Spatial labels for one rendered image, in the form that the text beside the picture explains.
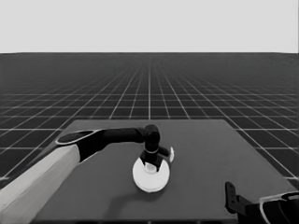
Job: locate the large thick white disc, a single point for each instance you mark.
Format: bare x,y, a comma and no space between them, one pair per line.
149,183

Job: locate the small white T-shaped piece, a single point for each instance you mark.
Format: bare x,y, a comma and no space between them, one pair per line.
172,156

